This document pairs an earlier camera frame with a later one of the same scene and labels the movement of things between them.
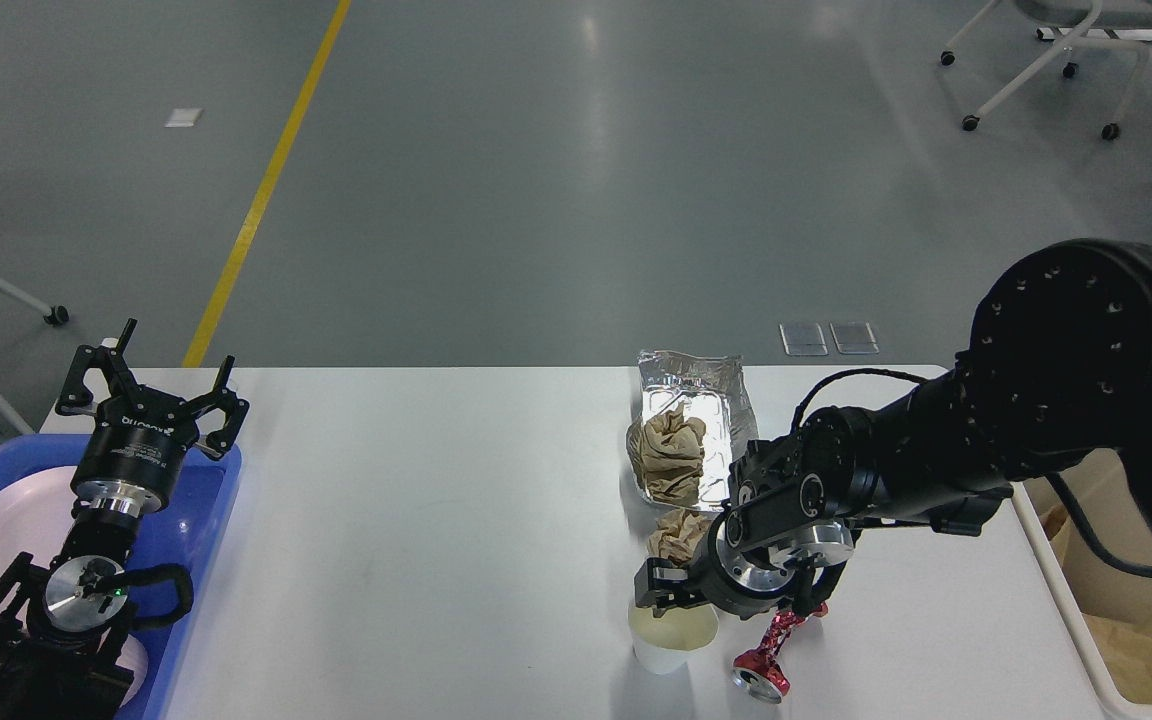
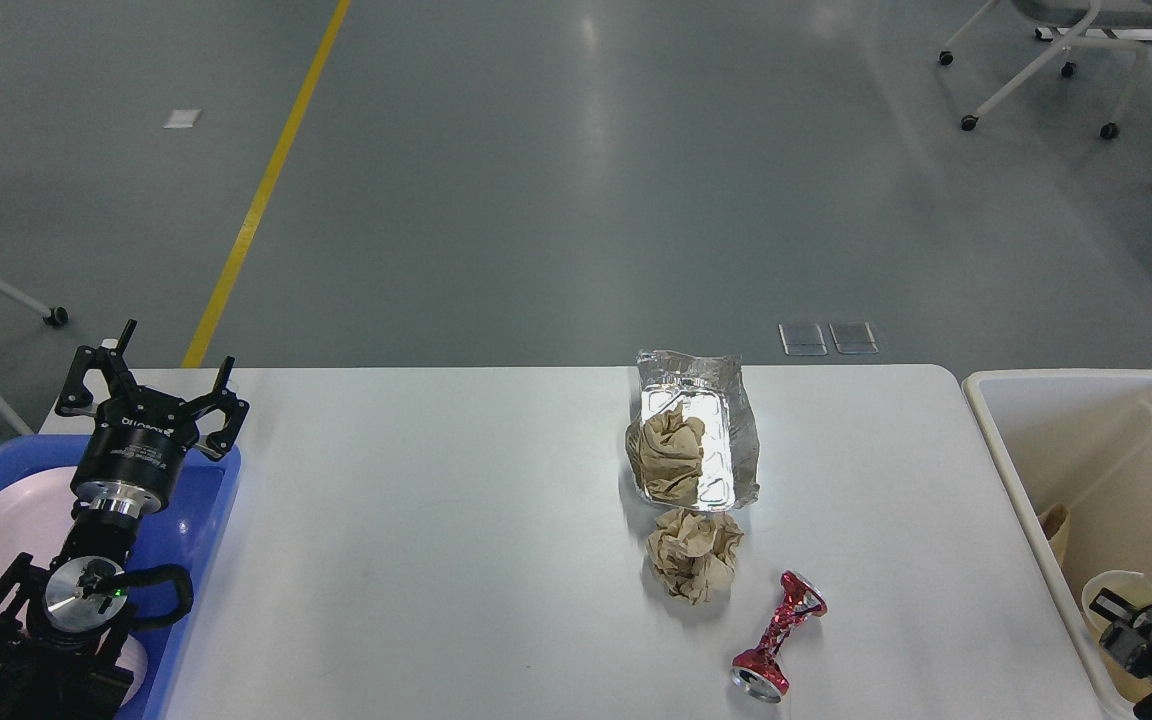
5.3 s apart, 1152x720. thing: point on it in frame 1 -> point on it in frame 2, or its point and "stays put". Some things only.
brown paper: x=666 y=453 stays put
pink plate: x=28 y=516 stays put
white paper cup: x=663 y=645 -> x=1137 y=588
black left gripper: x=132 y=458 stays put
